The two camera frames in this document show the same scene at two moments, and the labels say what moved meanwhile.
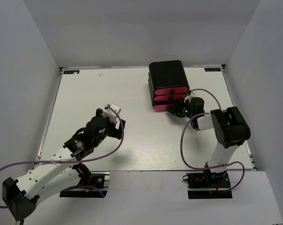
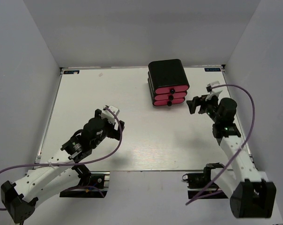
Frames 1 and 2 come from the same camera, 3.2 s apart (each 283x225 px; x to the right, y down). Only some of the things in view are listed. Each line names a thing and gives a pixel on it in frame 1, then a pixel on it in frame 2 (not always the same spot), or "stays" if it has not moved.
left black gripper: [115, 132] stays
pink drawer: [160, 98] stays
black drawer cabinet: [167, 83] stays
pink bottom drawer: [162, 107] to [168, 102]
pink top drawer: [168, 91] stays
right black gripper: [176, 108] to [198, 101]
